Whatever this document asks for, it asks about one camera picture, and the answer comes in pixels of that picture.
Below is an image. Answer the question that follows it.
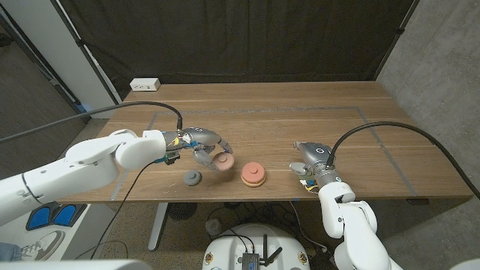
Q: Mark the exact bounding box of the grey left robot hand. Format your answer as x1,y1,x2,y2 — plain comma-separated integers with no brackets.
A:
163,127,234,174

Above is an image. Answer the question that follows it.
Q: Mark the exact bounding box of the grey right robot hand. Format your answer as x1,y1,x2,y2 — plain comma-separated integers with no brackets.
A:
289,141,342,188

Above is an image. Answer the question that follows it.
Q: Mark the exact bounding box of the pink toy disc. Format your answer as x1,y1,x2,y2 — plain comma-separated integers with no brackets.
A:
211,151,236,173

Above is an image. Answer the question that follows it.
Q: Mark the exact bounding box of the grey toy disc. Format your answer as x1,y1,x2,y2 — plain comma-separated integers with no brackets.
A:
182,169,203,187

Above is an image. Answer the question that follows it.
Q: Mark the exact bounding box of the red toy disc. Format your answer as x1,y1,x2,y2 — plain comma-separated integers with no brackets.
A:
241,161,267,182

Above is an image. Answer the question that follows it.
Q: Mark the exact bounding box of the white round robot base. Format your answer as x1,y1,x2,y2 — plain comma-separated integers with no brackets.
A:
201,223,311,270

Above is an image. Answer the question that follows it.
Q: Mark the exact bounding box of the large orange toy disc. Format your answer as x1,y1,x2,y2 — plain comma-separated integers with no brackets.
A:
240,175,267,188

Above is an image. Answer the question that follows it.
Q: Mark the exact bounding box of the white power strip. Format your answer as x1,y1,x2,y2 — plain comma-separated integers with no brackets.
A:
129,77,161,92

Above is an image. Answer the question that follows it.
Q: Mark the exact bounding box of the black round floor fan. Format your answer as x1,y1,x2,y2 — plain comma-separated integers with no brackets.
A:
167,202,199,221

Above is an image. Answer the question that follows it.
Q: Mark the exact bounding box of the grey round floor object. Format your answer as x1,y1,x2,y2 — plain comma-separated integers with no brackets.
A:
205,218,223,236

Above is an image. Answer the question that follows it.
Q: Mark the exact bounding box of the black box on floor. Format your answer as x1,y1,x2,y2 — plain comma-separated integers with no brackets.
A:
310,247,335,270

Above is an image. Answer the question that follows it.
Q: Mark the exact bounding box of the grey radio module with antennas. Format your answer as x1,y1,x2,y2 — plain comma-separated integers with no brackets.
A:
239,234,284,270

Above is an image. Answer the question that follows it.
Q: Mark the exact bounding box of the white floor platform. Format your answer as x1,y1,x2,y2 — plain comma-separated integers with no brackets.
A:
0,204,118,260

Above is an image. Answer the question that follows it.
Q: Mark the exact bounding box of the black backdrop stand pole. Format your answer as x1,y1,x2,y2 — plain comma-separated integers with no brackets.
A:
49,0,123,108
373,0,420,80

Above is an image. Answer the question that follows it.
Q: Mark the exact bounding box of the blue foot pedal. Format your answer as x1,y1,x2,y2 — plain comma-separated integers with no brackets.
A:
25,201,88,232

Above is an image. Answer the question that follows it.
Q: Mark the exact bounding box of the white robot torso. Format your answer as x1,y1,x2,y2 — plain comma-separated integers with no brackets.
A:
0,257,480,270

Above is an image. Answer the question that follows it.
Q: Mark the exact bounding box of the left arm thick black cable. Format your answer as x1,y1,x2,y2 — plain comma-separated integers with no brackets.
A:
0,100,184,144

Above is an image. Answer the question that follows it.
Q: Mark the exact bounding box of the arm thick black cable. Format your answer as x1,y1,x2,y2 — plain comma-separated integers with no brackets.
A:
325,121,480,200
0,100,184,144

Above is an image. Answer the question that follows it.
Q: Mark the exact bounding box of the right arm thick black cable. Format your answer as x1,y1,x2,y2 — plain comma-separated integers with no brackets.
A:
325,121,480,200

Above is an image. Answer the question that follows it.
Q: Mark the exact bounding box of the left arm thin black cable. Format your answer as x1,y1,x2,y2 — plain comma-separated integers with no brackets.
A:
89,160,168,260

